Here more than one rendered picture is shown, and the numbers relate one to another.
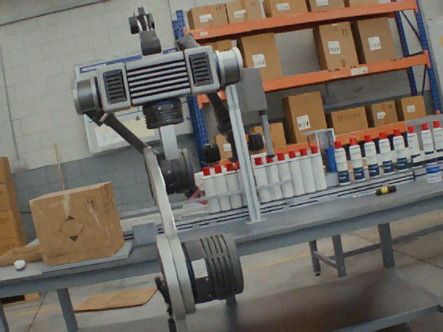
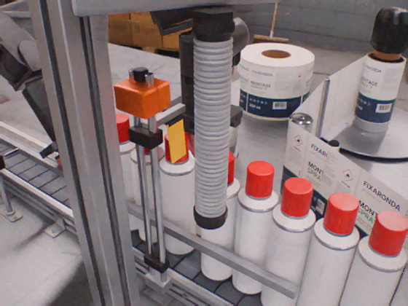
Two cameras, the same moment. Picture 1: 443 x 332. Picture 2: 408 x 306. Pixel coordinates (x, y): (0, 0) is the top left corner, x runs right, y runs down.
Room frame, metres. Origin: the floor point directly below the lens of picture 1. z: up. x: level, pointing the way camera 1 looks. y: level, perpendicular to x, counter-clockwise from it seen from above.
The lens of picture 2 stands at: (2.47, -0.40, 1.35)
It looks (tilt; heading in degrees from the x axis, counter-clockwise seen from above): 32 degrees down; 37
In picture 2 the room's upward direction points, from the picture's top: straight up
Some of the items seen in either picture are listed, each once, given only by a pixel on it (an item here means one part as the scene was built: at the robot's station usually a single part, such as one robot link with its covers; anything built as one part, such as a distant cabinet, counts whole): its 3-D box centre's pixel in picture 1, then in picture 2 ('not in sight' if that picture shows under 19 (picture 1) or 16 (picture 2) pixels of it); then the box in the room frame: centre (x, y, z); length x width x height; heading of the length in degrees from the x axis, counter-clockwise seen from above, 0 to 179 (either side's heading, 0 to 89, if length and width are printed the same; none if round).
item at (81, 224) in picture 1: (77, 223); not in sight; (2.48, 0.61, 0.99); 0.30 x 0.24 x 0.27; 87
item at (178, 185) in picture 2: (244, 182); (178, 195); (2.83, -0.09, 0.98); 0.05 x 0.05 x 0.20
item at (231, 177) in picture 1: (232, 185); (150, 185); (2.82, -0.04, 0.98); 0.05 x 0.05 x 0.20
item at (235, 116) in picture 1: (240, 143); (85, 127); (2.68, -0.10, 1.16); 0.04 x 0.04 x 0.67; 2
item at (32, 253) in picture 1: (33, 253); not in sight; (2.79, 0.94, 0.85); 0.30 x 0.26 x 0.04; 92
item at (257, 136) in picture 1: (259, 159); (382, 70); (3.43, -0.21, 1.04); 0.09 x 0.09 x 0.29
